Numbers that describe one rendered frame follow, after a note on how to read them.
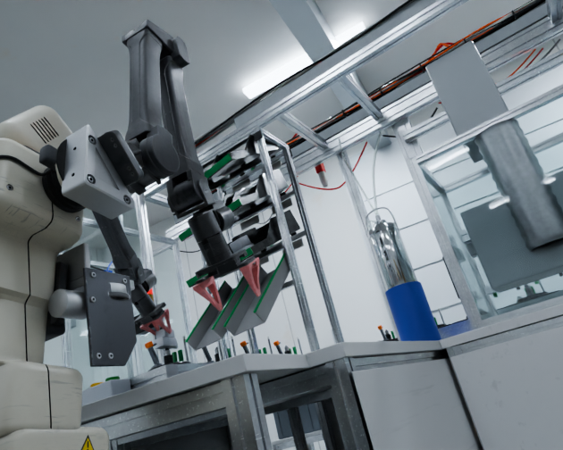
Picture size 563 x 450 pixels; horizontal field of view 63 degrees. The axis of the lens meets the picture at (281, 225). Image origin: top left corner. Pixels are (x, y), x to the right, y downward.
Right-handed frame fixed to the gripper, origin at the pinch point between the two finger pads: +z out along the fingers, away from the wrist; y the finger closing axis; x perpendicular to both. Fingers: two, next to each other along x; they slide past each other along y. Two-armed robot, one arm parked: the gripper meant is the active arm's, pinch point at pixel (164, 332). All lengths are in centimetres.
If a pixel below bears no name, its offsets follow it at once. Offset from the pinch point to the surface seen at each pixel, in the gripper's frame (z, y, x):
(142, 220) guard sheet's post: -35, 16, -44
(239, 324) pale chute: 3.0, -35.9, 11.0
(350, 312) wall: 169, 70, -310
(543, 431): 73, -95, -1
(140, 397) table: -12, -46, 61
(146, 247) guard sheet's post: -24.8, 16.2, -36.0
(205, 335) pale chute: 2.7, -21.6, 9.1
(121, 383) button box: -0.4, -1.3, 26.7
